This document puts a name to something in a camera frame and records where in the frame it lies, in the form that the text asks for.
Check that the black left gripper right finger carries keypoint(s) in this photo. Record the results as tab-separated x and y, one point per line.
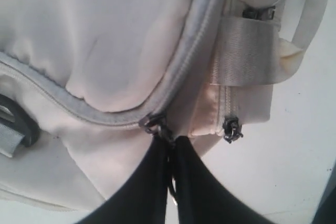
201	198

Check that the side pocket zipper pull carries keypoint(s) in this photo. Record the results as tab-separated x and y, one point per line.
263	14

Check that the cream fabric duffel bag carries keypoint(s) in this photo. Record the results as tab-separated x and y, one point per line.
77	76

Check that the front pocket zipper pull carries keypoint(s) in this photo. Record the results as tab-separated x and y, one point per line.
232	129

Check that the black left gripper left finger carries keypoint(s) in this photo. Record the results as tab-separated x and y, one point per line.
143	198

